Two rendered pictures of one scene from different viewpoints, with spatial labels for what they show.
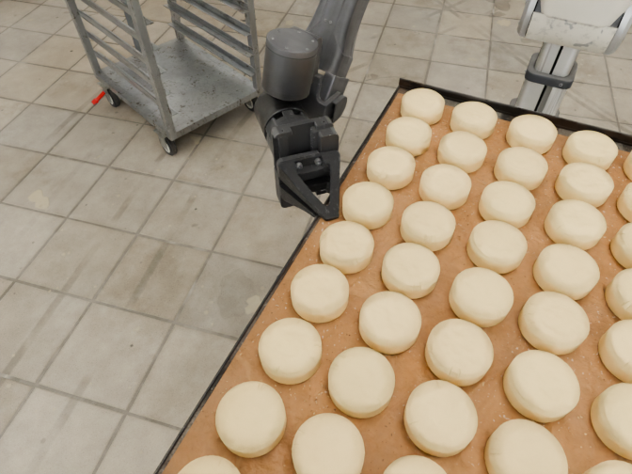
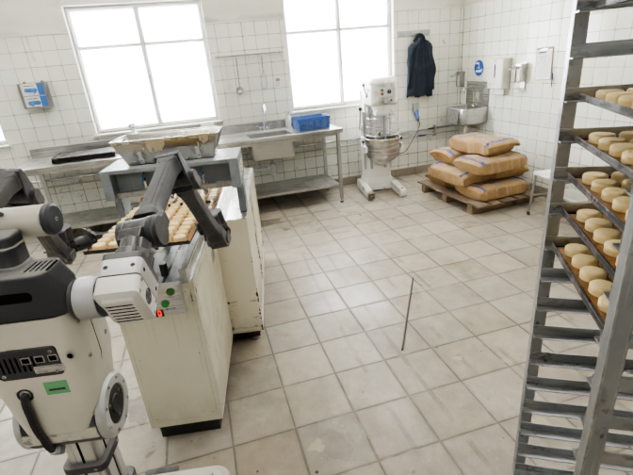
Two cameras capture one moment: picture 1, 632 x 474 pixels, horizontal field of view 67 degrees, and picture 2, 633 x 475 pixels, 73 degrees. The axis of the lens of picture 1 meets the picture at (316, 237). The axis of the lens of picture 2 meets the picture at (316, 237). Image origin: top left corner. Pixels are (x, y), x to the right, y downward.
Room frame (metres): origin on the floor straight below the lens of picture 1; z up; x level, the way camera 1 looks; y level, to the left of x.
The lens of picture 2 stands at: (2.11, -0.44, 1.62)
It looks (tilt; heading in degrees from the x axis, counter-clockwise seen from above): 22 degrees down; 150
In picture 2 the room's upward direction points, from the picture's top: 5 degrees counter-clockwise
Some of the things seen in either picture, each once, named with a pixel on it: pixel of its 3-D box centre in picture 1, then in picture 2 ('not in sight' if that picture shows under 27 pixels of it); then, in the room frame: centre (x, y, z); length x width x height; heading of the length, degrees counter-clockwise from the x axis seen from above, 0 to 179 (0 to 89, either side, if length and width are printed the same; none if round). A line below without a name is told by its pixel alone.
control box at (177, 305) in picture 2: not in sight; (153, 301); (0.44, -0.28, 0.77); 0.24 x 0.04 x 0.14; 65
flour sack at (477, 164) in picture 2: not in sight; (491, 161); (-0.81, 3.46, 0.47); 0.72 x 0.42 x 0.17; 80
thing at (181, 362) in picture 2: not in sight; (185, 319); (0.11, -0.12, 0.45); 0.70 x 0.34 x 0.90; 155
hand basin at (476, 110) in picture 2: not in sight; (469, 106); (-1.73, 4.18, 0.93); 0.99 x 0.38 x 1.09; 164
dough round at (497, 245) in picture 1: (496, 246); not in sight; (0.27, -0.17, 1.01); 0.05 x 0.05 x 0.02
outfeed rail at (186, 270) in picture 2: not in sight; (212, 202); (-0.39, 0.28, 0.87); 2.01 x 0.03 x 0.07; 155
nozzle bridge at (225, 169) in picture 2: not in sight; (180, 188); (-0.35, 0.10, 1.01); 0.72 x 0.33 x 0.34; 65
